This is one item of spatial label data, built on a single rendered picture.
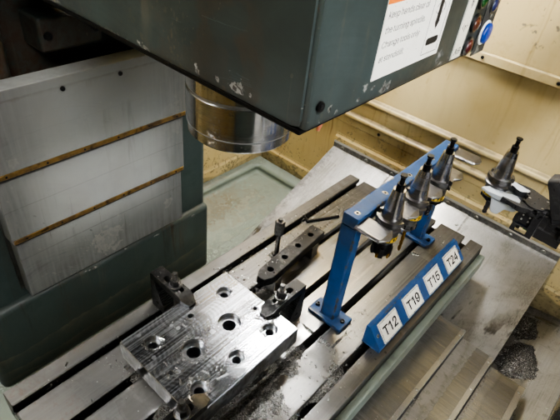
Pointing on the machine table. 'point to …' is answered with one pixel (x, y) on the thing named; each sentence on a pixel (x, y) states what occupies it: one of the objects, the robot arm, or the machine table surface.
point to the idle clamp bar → (307, 243)
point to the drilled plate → (155, 375)
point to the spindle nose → (229, 123)
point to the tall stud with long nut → (278, 234)
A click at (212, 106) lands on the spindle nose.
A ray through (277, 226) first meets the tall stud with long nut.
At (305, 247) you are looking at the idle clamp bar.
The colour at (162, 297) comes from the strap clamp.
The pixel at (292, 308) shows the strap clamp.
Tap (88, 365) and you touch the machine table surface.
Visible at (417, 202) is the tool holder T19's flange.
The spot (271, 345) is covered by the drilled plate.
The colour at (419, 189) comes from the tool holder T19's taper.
